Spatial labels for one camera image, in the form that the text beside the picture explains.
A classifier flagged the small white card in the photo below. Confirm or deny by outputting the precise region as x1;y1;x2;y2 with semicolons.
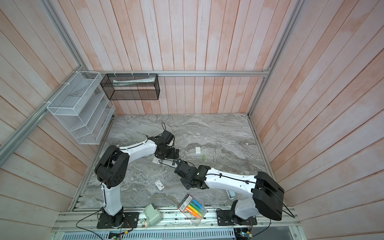
155;180;165;191

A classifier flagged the pale green square device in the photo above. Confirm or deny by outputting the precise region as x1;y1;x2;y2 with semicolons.
142;204;163;227

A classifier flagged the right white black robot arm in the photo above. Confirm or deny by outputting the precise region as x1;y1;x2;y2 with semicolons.
174;160;285;221

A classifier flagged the clear box of markers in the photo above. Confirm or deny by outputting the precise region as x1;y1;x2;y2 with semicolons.
178;194;208;226

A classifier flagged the black wire mesh basket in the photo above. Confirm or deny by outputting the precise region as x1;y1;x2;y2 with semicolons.
101;73;161;101

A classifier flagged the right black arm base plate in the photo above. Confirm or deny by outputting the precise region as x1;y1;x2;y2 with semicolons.
216;209;258;226

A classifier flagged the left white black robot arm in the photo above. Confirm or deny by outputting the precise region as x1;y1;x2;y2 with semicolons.
95;130;179;226

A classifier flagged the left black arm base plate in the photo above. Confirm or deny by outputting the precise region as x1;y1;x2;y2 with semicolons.
97;212;140;229

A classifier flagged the white wire mesh shelf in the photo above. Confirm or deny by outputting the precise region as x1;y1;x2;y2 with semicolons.
47;71;115;145

